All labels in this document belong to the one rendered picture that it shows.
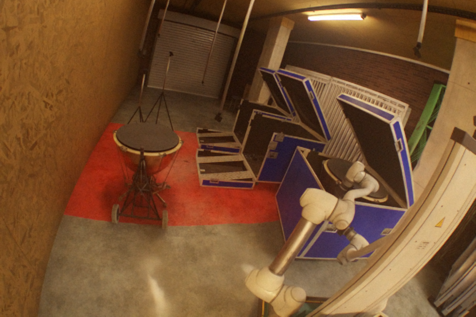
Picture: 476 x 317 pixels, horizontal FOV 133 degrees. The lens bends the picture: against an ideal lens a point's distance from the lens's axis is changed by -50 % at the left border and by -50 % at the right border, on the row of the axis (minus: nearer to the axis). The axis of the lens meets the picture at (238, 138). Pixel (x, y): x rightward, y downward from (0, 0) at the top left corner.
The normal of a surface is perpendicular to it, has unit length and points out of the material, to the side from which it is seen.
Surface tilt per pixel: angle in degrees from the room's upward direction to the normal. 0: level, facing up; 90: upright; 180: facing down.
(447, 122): 90
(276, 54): 90
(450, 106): 90
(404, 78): 90
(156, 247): 0
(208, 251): 0
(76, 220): 0
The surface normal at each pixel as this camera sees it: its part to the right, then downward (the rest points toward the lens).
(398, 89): -0.90, -0.11
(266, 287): -0.31, -0.27
